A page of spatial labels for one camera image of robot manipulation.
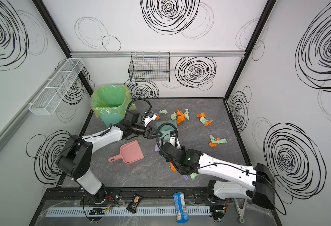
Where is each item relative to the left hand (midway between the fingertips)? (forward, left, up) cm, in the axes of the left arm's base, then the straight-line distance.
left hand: (161, 134), depth 81 cm
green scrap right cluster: (+22, -30, -15) cm, 40 cm away
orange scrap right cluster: (+18, -33, -13) cm, 40 cm away
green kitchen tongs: (-34, -41, -13) cm, 55 cm away
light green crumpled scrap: (+25, -7, -15) cm, 30 cm away
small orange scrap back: (+27, -29, -15) cm, 42 cm away
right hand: (-9, -4, -1) cm, 10 cm away
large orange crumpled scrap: (+25, -13, -15) cm, 32 cm away
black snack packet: (-34, +13, -13) cm, 39 cm away
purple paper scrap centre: (-2, +3, -15) cm, 15 cm away
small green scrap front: (-18, -19, -15) cm, 30 cm away
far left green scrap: (+28, 0, -13) cm, 31 cm away
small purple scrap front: (-19, -15, -14) cm, 28 cm away
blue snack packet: (-36, -12, -13) cm, 41 cm away
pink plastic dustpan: (-6, +20, -13) cm, 24 cm away
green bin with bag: (+28, +39, -4) cm, 48 cm away
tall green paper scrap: (+27, -18, -14) cm, 35 cm away
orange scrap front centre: (-14, -7, -14) cm, 21 cm away
